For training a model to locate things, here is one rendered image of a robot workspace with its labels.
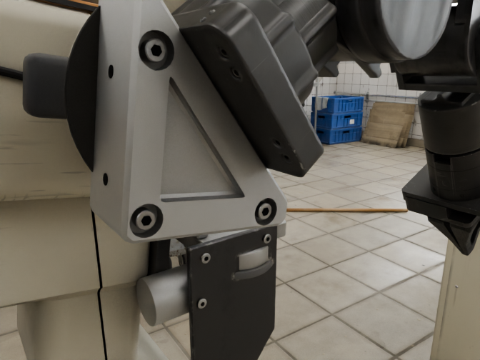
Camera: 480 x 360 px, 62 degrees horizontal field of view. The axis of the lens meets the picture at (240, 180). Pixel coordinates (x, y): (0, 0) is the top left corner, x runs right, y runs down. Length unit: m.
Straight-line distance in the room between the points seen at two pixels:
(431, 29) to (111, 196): 0.21
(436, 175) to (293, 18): 0.28
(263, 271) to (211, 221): 0.20
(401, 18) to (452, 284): 0.89
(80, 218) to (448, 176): 0.34
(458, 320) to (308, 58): 0.96
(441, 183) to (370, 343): 1.24
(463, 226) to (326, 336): 1.22
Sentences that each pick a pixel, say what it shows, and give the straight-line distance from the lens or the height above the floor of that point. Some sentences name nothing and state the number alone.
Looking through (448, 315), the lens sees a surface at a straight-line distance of 1.12.
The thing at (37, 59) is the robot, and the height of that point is 0.97.
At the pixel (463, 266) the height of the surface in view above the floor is 0.54.
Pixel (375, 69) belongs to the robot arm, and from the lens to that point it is 0.29.
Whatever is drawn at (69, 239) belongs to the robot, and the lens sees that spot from 0.36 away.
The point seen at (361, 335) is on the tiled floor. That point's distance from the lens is 1.68.
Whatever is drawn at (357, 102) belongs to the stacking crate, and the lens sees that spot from 5.67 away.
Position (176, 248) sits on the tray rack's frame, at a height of 0.15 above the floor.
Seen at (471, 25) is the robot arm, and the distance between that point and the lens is 0.37.
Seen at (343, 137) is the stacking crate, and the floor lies 0.08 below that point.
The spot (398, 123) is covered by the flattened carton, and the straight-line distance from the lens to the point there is 5.50.
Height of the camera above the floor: 0.97
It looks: 16 degrees down
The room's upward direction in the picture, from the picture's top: straight up
